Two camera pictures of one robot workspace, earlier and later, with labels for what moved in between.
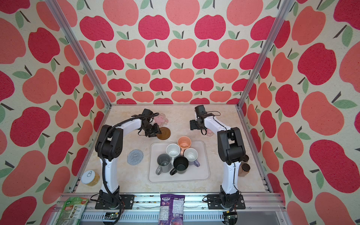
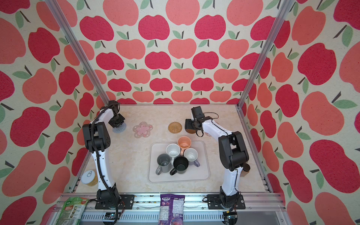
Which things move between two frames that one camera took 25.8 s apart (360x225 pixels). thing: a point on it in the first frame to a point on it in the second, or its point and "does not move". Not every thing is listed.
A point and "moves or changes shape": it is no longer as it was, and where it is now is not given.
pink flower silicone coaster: (161, 119) moves or changes shape
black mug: (181, 164) does not move
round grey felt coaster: (135, 157) moves or changes shape
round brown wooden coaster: (165, 133) to (191, 131)
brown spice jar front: (243, 169) does not move
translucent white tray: (201, 174) does not move
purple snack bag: (171, 211) does not move
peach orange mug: (183, 142) does not move
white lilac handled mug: (191, 154) does not move
